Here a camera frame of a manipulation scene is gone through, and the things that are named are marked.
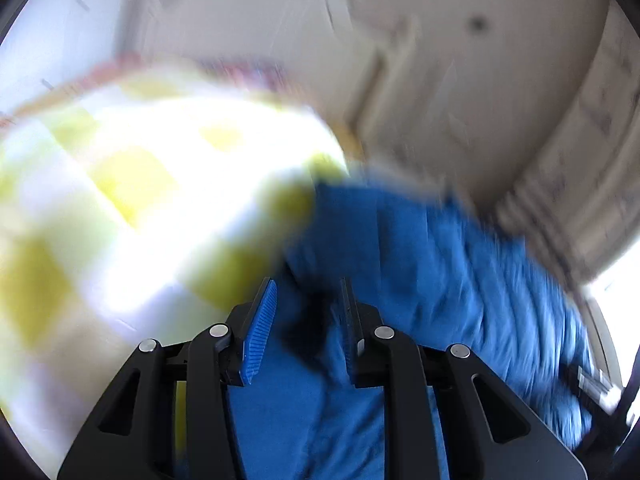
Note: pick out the white panelled door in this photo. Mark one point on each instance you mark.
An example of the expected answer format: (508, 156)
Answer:
(280, 25)

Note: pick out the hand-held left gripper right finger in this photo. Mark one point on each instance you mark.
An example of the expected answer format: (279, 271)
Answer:
(351, 322)

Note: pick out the yellow and white checked blanket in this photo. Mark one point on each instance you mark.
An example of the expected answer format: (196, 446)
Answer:
(125, 200)

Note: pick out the blue puffer jacket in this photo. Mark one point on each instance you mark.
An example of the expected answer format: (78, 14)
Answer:
(450, 280)

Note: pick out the pale patterned curtain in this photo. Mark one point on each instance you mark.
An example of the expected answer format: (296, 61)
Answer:
(580, 150)

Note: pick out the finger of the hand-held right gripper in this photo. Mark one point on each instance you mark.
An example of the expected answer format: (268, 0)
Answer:
(595, 385)

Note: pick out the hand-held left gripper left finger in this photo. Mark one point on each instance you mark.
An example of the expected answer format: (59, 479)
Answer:
(259, 332)

